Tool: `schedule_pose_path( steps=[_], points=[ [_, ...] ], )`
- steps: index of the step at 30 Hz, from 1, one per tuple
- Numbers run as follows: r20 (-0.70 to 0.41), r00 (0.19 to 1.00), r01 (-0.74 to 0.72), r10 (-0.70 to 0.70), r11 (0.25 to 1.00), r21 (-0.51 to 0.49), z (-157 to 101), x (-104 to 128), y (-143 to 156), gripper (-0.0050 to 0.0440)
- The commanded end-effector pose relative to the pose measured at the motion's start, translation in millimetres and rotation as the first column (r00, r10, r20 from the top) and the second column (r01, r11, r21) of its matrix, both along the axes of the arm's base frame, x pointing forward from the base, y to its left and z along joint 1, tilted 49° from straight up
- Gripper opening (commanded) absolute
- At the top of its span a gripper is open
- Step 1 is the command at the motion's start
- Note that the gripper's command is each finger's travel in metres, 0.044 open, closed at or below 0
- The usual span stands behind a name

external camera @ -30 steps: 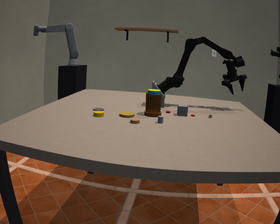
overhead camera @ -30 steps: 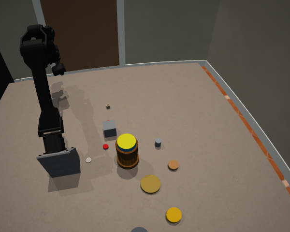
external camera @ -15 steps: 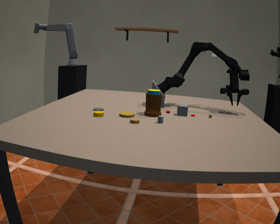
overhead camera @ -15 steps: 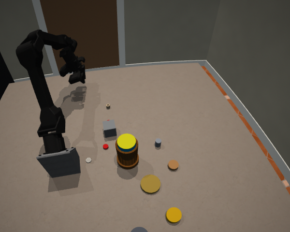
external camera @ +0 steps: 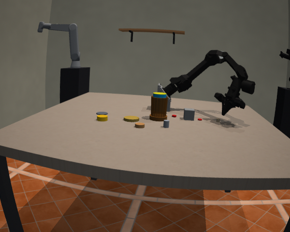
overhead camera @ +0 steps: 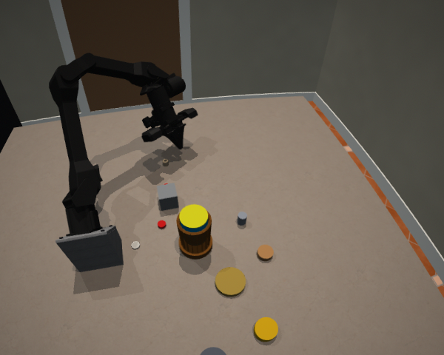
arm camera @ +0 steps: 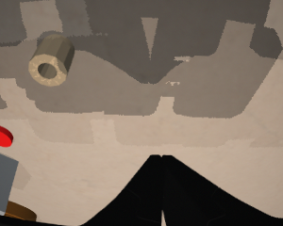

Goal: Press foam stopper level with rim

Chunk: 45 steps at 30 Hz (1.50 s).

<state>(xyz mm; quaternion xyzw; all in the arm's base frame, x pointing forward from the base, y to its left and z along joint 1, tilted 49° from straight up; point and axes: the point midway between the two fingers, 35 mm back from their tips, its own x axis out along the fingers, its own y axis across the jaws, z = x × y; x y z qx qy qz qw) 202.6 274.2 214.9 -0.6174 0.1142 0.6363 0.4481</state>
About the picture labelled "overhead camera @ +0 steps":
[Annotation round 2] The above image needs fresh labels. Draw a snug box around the orange round disc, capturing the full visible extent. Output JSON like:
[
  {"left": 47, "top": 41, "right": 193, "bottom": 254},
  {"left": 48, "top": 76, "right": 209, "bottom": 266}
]
[{"left": 257, "top": 245, "right": 274, "bottom": 261}]

